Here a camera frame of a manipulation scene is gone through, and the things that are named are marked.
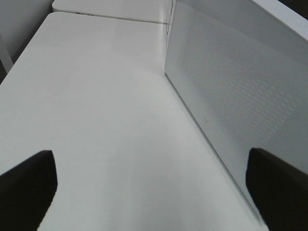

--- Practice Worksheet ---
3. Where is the white table leg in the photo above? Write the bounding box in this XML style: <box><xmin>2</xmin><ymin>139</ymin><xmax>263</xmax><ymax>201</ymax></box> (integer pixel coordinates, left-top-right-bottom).
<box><xmin>0</xmin><ymin>36</ymin><xmax>13</xmax><ymax>73</ymax></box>

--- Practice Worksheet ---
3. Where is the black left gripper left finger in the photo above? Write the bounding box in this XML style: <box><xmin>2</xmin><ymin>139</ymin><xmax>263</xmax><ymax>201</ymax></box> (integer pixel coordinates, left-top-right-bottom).
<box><xmin>0</xmin><ymin>150</ymin><xmax>58</xmax><ymax>231</ymax></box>

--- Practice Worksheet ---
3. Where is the white microwave door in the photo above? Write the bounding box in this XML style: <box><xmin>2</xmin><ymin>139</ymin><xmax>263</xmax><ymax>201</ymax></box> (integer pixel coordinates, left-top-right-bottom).
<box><xmin>165</xmin><ymin>0</ymin><xmax>308</xmax><ymax>203</ymax></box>

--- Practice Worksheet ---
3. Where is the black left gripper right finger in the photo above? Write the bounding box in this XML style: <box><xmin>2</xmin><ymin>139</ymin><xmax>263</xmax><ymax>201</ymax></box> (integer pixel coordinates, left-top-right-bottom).
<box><xmin>245</xmin><ymin>148</ymin><xmax>308</xmax><ymax>231</ymax></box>

